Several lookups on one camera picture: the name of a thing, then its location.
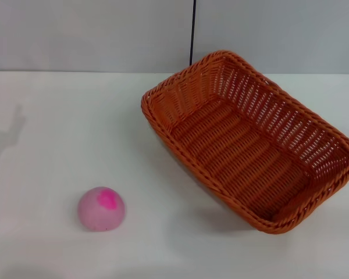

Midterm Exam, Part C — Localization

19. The thin black vertical strip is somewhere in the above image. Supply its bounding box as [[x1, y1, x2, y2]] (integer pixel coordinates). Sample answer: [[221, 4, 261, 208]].
[[189, 0, 197, 66]]

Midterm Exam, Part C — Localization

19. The orange woven plastic basket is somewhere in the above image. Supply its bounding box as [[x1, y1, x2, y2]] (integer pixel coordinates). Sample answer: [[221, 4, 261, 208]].
[[140, 49, 349, 235]]

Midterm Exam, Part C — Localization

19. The pink peach toy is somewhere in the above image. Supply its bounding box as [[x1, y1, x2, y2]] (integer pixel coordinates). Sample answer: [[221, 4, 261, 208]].
[[77, 186, 127, 233]]

